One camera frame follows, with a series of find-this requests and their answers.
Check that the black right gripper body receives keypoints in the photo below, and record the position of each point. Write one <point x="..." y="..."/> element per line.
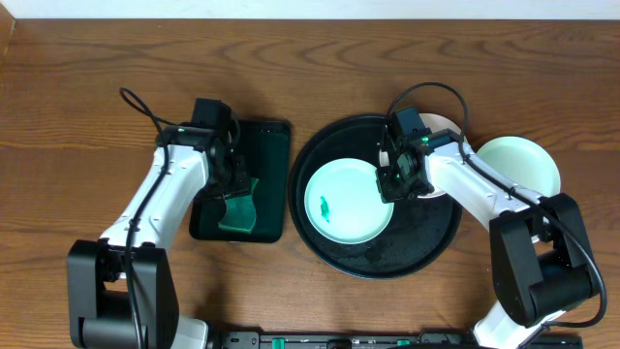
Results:
<point x="396" y="184"/>

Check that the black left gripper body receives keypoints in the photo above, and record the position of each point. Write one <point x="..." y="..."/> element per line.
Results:
<point x="234" y="185"/>

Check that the white pinkish plate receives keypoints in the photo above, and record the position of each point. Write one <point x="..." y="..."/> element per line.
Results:
<point x="436" y="123"/>

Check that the green scrub sponge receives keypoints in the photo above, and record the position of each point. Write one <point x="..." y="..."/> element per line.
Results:
<point x="241" y="214"/>

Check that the mint plate with green stain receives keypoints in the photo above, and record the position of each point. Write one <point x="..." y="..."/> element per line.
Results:
<point x="523" y="161"/>

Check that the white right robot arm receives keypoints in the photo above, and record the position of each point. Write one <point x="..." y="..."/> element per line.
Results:
<point x="542" y="263"/>

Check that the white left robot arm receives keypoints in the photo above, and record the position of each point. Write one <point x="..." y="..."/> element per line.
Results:
<point x="121" y="292"/>

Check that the dark green rectangular tray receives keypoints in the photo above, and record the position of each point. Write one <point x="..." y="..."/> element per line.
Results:
<point x="266" y="148"/>

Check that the black round tray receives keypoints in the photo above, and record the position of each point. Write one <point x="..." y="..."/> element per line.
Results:
<point x="418" y="232"/>

